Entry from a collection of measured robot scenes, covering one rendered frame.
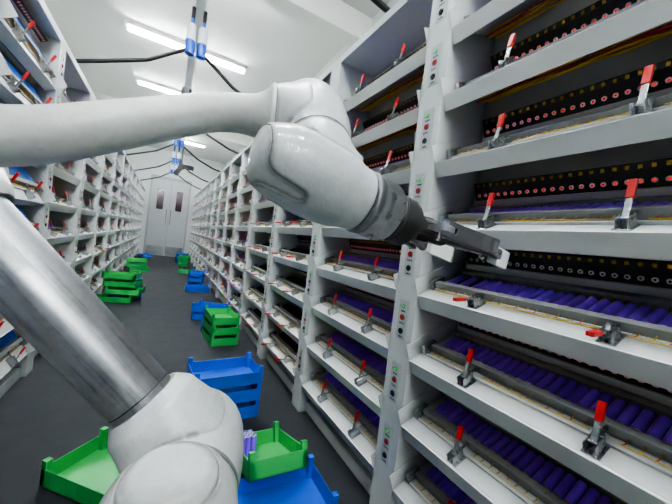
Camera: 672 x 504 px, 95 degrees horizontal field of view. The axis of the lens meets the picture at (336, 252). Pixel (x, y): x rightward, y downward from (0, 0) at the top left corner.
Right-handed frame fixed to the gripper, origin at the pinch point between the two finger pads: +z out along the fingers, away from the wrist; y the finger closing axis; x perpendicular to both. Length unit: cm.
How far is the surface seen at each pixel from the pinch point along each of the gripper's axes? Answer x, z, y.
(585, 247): 8.0, 18.2, 9.5
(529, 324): -8.4, 21.2, 1.9
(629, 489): -29.3, 25.5, 19.9
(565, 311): -3.9, 24.1, 6.3
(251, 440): -79, 4, -74
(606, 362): -11.3, 22.3, 14.8
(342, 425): -66, 34, -63
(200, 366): -71, -12, -121
